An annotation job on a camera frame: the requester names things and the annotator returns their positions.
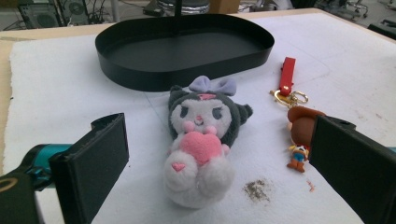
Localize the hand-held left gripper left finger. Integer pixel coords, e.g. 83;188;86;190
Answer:
49;112;130;224

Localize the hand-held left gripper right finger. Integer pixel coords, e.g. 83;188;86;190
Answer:
308;115;396;224

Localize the grey and white plush toy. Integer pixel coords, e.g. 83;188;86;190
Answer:
163;75;254;209

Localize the black oval metal tray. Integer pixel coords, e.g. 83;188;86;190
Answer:
94;13;276;92

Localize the black computer tower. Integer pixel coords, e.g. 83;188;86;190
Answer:
17;0;64;30

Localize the cardboard box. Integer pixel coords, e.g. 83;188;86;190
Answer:
207;0;241;15

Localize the cowboy figure keychain red strap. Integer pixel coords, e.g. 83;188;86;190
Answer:
269;56;327;174

